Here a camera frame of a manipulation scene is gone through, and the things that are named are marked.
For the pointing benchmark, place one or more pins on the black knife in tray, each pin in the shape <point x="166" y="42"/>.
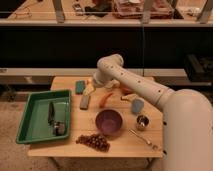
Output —
<point x="51" y="113"/>

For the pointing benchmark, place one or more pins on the bunch of dark grapes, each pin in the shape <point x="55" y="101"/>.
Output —
<point x="95" y="141"/>

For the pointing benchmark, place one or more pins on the teal rectangular sponge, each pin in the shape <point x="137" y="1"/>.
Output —
<point x="80" y="86"/>

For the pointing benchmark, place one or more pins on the grey rectangular block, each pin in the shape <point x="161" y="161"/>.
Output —
<point x="84" y="103"/>

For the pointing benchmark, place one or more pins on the light blue cup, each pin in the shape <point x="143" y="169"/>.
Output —
<point x="136" y="106"/>

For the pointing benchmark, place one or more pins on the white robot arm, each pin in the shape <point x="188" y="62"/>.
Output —
<point x="188" y="116"/>

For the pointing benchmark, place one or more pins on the purple bowl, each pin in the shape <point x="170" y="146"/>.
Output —
<point x="108" y="121"/>

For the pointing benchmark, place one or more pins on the orange carrot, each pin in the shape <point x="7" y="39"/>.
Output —
<point x="104" y="99"/>

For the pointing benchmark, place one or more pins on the green plastic tray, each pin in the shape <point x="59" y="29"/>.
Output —
<point x="34" y="126"/>

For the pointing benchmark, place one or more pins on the small metal cup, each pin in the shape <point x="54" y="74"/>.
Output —
<point x="142" y="122"/>

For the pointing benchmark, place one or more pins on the yellow banana piece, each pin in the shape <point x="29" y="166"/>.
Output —
<point x="128" y="97"/>

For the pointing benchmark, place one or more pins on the small metal object in tray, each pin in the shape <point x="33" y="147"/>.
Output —
<point x="59" y="128"/>

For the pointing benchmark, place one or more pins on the orange bowl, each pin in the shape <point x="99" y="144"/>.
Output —
<point x="124" y="89"/>

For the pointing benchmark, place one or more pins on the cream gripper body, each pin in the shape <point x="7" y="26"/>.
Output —
<point x="89" y="89"/>

